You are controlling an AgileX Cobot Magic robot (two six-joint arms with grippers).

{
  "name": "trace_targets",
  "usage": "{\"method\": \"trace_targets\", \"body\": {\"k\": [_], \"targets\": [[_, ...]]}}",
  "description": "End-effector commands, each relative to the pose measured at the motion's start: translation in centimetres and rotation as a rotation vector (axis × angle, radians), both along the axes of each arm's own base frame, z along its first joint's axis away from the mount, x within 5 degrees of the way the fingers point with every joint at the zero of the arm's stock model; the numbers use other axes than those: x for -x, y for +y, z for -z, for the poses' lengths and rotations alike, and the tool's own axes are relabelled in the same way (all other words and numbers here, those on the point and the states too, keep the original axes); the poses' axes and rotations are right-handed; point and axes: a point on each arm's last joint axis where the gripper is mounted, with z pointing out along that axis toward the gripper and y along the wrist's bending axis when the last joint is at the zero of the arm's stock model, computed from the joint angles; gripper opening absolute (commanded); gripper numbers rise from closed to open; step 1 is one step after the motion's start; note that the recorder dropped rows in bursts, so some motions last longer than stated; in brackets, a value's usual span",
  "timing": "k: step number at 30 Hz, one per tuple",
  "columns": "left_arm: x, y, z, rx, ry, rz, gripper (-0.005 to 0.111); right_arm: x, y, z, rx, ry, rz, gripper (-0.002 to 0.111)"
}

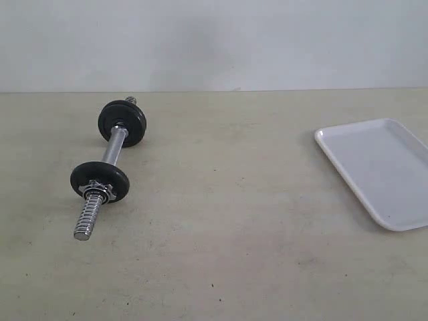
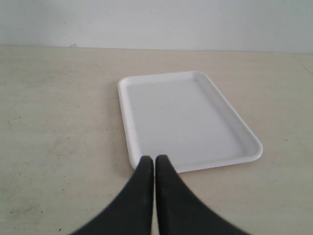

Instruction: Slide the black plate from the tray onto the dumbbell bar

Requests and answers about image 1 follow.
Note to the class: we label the chrome spin-lock collar nut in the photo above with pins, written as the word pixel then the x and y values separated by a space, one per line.
pixel 95 189

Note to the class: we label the white rectangular plastic tray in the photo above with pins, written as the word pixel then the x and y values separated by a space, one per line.
pixel 385 166

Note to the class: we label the black plate with collar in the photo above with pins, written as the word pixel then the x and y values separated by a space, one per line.
pixel 103 173

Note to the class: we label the black plate without collar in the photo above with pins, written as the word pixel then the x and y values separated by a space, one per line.
pixel 135 125

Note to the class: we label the black weight plate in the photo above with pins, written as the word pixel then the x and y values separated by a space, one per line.
pixel 121 108

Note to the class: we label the chrome threaded dumbbell bar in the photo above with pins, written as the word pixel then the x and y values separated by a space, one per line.
pixel 87 219

